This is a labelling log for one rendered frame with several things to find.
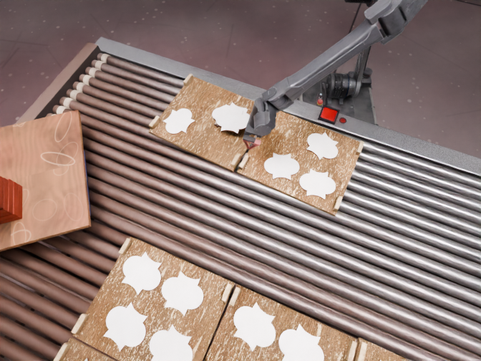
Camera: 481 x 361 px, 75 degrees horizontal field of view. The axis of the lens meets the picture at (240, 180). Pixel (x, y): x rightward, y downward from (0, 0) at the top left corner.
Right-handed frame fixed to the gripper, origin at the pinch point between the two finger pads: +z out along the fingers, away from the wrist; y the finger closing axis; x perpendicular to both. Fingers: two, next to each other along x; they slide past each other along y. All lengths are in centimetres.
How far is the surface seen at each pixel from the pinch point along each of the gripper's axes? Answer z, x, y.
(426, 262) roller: 1, -71, -30
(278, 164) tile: 3.9, -12.7, -5.8
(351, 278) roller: 6, -46, -42
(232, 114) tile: 1.9, 10.5, 10.9
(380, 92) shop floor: 73, -92, 142
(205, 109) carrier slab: 7.5, 23.3, 14.3
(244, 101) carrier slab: 4.5, 7.8, 22.4
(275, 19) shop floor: 79, 9, 209
